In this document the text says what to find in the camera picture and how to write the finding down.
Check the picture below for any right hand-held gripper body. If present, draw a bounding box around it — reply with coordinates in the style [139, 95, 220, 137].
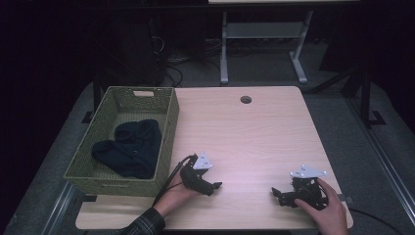
[289, 164, 329, 211]

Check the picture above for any tangle of floor cables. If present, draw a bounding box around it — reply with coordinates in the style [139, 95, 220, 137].
[148, 18, 224, 88]

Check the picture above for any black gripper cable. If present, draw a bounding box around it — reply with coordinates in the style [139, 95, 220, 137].
[152, 155, 197, 207]
[347, 208, 405, 235]

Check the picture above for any black computer tower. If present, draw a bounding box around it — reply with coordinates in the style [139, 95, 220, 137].
[104, 13, 165, 87]

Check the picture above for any green woven basket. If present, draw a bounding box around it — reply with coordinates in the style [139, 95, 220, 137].
[64, 85, 180, 198]

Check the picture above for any grey metal table frame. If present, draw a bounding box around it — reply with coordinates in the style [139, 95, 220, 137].
[219, 10, 314, 86]

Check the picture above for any person's left hand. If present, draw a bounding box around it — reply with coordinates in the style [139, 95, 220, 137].
[153, 169, 200, 218]

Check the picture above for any person's right hand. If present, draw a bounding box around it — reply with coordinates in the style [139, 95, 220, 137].
[294, 178, 349, 235]

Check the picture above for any dark navy cloth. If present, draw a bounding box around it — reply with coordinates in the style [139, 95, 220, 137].
[91, 118, 163, 180]

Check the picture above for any black metal stand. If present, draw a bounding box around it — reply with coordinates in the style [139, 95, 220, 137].
[307, 63, 388, 129]

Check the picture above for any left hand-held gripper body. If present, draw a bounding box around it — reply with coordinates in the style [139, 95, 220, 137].
[179, 152, 214, 196]

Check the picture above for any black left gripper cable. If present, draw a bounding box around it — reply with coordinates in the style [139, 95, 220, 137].
[152, 155, 197, 207]

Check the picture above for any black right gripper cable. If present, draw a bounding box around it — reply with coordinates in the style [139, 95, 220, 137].
[347, 208, 405, 235]

